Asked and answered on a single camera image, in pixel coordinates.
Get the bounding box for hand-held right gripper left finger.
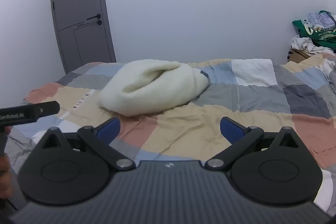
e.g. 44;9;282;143
35;117;136;171

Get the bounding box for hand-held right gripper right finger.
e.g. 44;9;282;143
205;116;306;170

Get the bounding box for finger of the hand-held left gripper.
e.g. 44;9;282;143
31;101;60;120

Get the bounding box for cream sweater with blue stripes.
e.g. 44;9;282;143
98;59;210;117

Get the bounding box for white crumpled clothes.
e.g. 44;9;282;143
291;35;335;54

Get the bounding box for person's left hand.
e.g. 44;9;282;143
0;154;12;198

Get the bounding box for patchwork bed cover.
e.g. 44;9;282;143
5;57;336;219

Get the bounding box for grey door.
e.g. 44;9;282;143
49;0;117;74

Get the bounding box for cardboard box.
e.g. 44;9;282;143
287;49;313;64

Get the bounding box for pale patterned folded cloth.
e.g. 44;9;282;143
308;10;336;30

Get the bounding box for black door handle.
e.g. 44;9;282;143
87;13;102;26

